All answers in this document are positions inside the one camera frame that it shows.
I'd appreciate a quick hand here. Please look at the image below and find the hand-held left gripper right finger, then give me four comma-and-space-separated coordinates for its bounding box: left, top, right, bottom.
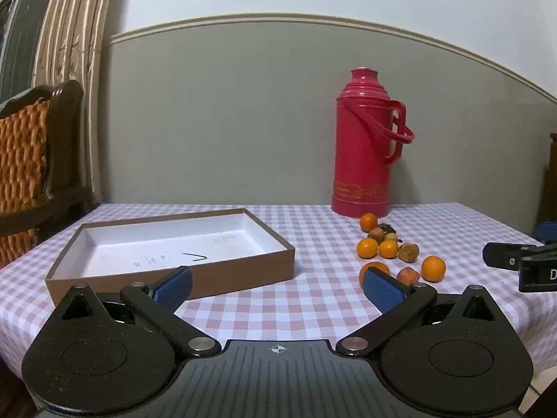
336, 267, 503, 356

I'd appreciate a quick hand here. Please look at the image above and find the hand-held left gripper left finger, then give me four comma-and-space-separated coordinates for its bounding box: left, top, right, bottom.
56, 265, 222, 357

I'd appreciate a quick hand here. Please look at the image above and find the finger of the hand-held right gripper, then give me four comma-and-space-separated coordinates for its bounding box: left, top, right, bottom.
535, 223, 557, 245
482, 241, 557, 268

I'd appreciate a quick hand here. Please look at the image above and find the brown cardboard box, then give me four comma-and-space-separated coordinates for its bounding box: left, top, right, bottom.
45, 208, 297, 306

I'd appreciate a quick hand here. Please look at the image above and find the wooden cabinet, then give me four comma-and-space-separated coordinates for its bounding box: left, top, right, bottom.
540, 133, 557, 242

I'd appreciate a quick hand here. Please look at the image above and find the pink checked tablecloth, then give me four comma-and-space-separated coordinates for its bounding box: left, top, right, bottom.
0, 202, 550, 384

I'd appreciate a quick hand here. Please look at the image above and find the red thermos flask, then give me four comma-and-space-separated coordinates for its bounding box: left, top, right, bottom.
331, 67, 416, 218

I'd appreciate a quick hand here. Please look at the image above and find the orange woven seat cushion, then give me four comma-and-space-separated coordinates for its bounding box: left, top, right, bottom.
0, 222, 40, 268

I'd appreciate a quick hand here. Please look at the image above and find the dark wooden chair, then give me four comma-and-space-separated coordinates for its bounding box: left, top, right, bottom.
0, 79, 94, 271

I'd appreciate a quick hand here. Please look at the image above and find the orange woven back cushion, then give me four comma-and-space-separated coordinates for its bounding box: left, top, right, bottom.
0, 98, 50, 216

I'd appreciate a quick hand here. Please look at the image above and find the striped beige curtain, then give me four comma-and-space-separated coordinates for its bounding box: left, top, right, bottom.
35, 0, 120, 205

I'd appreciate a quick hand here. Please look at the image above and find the window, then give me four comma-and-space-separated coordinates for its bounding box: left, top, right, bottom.
0, 0, 62, 105

